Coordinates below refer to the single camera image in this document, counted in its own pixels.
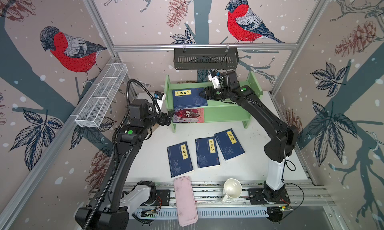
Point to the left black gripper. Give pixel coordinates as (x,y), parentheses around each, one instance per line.
(162,120)

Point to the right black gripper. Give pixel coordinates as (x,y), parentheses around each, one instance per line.
(211,90)

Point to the blue book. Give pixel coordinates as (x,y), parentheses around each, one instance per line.
(229,144)
(179,159)
(207,152)
(188,99)

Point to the red pink Hamlet book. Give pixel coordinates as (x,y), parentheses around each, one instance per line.
(189,116)

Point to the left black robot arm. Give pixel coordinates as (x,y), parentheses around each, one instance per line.
(109,209)

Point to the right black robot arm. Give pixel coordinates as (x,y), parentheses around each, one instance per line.
(283,137)

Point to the green wooden two-tier shelf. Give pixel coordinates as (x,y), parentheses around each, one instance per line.
(216,111)

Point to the dark grey hanging basket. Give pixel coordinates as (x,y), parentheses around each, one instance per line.
(206,59)

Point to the white ceramic mug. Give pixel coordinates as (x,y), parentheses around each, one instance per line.
(232,190)

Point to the pink pencil case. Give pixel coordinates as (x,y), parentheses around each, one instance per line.
(185,201)

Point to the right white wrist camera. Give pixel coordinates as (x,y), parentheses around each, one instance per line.
(216,80)

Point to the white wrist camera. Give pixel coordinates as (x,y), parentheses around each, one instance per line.
(159,97)
(216,80)

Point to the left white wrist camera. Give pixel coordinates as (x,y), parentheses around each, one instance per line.
(159,97)

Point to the white wire mesh basket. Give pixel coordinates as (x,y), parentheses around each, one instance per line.
(101,98)

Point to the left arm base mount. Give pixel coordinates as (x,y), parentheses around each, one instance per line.
(162,198)

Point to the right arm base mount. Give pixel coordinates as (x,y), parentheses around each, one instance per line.
(268,197)

